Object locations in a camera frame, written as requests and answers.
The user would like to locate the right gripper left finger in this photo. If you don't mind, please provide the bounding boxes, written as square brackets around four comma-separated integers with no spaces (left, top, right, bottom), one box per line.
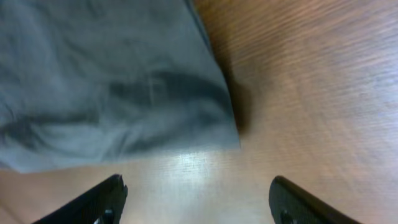
[34,174,128,224]

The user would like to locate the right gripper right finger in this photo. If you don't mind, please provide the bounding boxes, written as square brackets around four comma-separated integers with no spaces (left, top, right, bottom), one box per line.
[269,175,360,224]

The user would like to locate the grey shorts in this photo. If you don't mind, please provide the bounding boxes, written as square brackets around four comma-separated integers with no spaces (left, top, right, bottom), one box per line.
[1,0,239,173]

